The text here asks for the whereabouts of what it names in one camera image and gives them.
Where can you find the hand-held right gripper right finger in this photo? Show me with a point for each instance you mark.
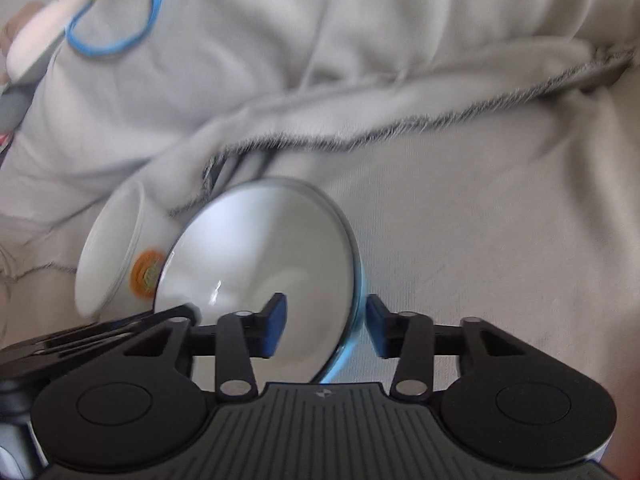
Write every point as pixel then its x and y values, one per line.
pixel 376 330

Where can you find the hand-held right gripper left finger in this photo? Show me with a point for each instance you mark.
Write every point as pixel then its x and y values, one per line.
pixel 275 325

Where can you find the blue plate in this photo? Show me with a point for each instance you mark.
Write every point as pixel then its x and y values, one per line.
pixel 260 250

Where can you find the white bowl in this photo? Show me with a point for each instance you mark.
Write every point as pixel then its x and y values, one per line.
pixel 110 250

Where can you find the beige bed sheet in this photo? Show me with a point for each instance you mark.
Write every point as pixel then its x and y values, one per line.
pixel 475 210

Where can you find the grey cloth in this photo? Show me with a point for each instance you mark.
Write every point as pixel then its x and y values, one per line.
pixel 15 107

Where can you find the light grey fringed blanket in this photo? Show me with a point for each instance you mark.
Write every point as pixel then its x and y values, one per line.
pixel 350 35

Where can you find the white cloth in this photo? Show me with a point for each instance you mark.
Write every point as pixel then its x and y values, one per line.
pixel 40 35

